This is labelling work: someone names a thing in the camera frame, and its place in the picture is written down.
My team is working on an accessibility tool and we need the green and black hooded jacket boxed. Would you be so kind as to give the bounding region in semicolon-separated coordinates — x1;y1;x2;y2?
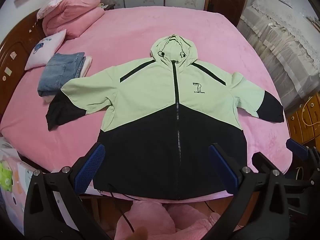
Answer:
45;34;285;202

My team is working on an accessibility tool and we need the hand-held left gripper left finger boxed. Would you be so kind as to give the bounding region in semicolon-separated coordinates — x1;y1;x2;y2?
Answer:
23;142;110;240

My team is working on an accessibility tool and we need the folded pink quilt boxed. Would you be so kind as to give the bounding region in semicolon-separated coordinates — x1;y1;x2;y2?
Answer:
42;0;105;40

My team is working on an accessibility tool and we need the pink bed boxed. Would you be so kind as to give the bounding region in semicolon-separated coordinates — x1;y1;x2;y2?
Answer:
0;5;298;203

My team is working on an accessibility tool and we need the wooden headboard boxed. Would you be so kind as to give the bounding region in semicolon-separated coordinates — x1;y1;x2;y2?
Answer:
0;10;48;120

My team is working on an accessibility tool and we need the white printed cushion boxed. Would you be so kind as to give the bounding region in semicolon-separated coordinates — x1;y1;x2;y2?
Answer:
24;29;67;71

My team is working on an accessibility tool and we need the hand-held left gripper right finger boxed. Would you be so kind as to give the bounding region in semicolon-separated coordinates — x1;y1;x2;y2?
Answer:
208;143;300;240

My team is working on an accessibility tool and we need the green packet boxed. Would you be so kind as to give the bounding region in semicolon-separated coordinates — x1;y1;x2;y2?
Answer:
0;162;13;191

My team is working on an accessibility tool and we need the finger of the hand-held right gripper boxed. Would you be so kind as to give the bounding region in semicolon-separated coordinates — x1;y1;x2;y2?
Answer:
286;138;320;188
251;151;285;175

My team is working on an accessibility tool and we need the wooden drawer cabinet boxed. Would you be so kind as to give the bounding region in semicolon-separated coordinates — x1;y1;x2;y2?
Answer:
285;97;320;150

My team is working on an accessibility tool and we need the black cable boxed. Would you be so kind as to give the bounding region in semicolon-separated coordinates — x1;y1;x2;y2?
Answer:
99;184;137;233

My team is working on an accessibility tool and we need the white cable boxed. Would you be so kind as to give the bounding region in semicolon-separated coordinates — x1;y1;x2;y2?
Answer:
301;100;320;127

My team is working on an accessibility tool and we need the pink plush toy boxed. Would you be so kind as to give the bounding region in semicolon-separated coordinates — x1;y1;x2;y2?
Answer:
116;200;240;240

